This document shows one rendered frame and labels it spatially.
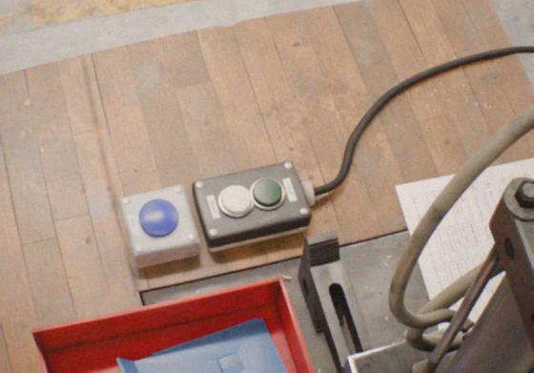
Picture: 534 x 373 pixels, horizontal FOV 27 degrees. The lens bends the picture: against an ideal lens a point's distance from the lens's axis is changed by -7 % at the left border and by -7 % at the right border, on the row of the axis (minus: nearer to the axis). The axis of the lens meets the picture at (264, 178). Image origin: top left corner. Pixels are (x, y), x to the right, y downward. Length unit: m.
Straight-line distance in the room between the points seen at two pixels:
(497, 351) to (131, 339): 0.59
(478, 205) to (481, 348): 0.63
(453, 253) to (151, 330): 0.32
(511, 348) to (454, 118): 0.73
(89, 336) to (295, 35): 0.43
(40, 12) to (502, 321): 2.00
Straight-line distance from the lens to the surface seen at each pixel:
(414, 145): 1.24
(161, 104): 1.24
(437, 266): 1.18
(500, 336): 0.57
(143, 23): 2.44
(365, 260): 1.17
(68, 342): 1.11
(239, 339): 1.11
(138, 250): 1.13
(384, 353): 0.87
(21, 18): 2.48
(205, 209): 1.15
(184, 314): 1.10
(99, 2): 2.48
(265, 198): 1.15
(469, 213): 1.21
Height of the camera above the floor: 1.94
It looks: 60 degrees down
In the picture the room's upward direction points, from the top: 7 degrees clockwise
